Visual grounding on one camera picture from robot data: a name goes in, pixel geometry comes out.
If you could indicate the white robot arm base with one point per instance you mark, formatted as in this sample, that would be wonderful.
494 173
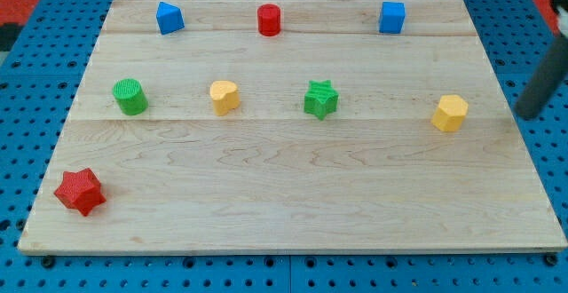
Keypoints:
562 4

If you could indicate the green star block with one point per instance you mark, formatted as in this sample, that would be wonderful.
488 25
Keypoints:
320 99

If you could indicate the red star block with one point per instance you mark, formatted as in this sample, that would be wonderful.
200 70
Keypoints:
80 190

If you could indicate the wooden board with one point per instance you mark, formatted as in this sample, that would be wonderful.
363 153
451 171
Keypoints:
374 177

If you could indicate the yellow heart block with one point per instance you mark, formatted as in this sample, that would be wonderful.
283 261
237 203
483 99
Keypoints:
225 96

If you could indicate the red cylinder block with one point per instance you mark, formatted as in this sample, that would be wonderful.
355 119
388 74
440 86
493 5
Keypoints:
268 19

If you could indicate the green cylinder block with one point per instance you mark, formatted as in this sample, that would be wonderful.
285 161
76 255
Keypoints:
130 97

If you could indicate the blue cube block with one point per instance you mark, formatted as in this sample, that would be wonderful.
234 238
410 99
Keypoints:
392 17

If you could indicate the blue triangle block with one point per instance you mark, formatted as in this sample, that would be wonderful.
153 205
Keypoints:
169 18

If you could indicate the yellow hexagon block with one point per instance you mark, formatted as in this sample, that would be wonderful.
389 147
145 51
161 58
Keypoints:
450 113

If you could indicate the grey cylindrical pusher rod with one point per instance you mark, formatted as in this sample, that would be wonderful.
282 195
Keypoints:
545 80

